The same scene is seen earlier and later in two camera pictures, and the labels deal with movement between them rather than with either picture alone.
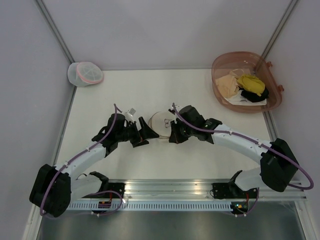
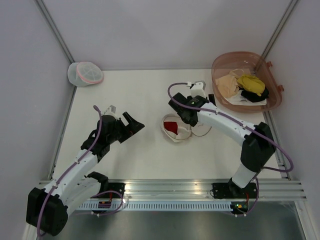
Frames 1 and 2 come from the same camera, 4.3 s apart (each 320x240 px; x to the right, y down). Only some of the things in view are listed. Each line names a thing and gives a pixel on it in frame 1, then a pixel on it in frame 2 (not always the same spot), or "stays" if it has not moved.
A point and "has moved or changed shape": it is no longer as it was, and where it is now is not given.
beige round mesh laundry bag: x=160 y=122 has moved or changed shape
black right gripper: x=175 y=136 → x=190 y=97
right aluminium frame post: x=275 y=35 stays
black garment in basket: x=253 y=97 stays
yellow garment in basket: x=252 y=84 stays
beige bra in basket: x=228 y=84 stays
